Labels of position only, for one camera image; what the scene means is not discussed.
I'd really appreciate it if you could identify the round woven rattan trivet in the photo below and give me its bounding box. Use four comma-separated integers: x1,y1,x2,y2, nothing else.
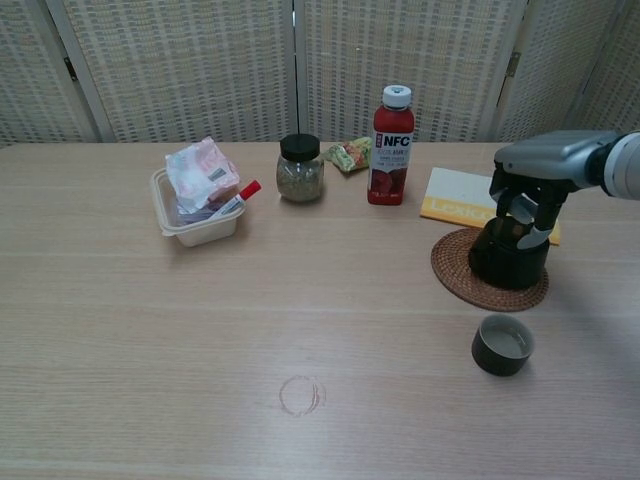
430,227,550,313

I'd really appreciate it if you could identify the black teapot with handle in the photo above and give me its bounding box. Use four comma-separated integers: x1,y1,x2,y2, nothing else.
468,214,551,290

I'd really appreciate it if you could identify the small dark ceramic cup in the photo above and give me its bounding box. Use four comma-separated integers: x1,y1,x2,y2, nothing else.
471,314,536,376

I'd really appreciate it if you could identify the red NFC juice bottle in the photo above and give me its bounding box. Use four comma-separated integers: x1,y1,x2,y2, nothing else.
367,84,417,206

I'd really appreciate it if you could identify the green orange snack packet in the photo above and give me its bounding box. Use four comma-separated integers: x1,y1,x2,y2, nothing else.
325,137,374,176

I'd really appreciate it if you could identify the yellow white Lexicon booklet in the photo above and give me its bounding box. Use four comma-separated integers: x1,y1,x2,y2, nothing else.
419,166,562,246

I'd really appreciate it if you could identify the woven folding screen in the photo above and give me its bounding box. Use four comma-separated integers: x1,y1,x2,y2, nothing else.
0,0,640,147

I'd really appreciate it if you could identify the purple packet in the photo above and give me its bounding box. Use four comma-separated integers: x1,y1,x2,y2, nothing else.
175,199,221,222

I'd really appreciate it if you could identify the white marker with red cap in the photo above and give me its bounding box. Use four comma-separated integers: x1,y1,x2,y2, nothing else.
206,179,263,223

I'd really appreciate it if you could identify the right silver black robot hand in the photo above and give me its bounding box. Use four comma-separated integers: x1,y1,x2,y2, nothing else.
488,130,609,252

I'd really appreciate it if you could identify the beige plastic food container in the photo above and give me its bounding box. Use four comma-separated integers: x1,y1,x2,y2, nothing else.
148,167,247,248

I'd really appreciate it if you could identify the pink white plastic pack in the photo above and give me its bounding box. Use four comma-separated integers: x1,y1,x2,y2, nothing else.
164,138,241,212

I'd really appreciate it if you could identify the glass jar with black lid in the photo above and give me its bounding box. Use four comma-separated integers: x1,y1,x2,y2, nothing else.
276,133,326,203

